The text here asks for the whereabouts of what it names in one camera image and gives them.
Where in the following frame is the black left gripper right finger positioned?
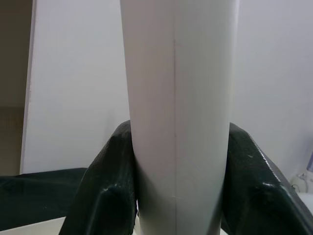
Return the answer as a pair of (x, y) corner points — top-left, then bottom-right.
(219, 122), (313, 235)

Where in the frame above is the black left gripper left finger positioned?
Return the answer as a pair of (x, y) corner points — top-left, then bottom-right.
(60, 119), (139, 235)

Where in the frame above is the white plastic table leg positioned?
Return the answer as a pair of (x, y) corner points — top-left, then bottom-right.
(119, 0), (239, 235)

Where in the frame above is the black cloth table cover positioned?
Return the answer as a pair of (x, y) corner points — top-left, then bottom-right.
(0, 167), (88, 232)

